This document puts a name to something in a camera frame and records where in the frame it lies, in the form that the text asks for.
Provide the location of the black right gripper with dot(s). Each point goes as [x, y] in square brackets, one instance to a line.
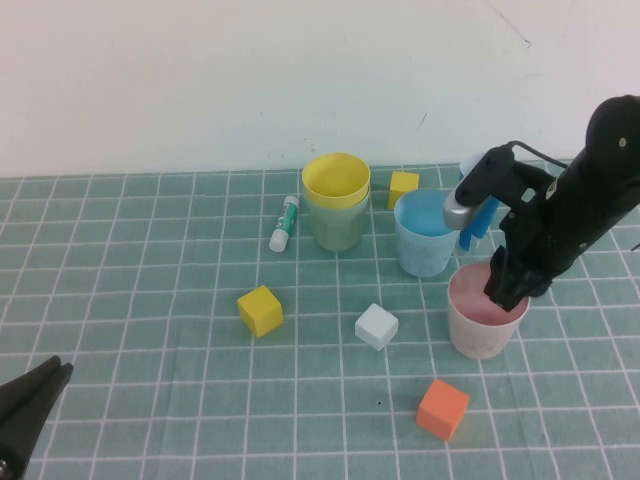
[545, 240]

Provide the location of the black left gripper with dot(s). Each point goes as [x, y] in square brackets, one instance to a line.
[10, 465]

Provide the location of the pink plastic cup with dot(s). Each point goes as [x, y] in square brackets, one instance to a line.
[475, 335]

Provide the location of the blue plastic cup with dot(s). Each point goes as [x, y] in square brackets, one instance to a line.
[420, 255]

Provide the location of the yellow plastic cup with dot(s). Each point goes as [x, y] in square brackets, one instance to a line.
[335, 175]

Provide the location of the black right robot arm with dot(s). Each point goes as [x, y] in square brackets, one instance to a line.
[610, 150]

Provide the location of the blue rolled paper cone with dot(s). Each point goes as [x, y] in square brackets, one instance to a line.
[475, 235]

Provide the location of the orange foam cube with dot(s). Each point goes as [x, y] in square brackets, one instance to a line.
[440, 407]

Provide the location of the white foam cube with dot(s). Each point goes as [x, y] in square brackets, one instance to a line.
[375, 325]

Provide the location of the yellow foam cube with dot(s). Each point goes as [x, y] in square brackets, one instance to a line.
[260, 310]
[402, 185]

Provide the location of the teal checked tablecloth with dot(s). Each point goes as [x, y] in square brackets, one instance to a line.
[150, 300]

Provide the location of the green plastic cup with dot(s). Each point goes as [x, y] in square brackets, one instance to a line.
[335, 230]

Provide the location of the white green glue stick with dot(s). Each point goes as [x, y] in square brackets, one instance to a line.
[284, 220]

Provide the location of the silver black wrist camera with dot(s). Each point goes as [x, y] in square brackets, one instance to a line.
[480, 185]

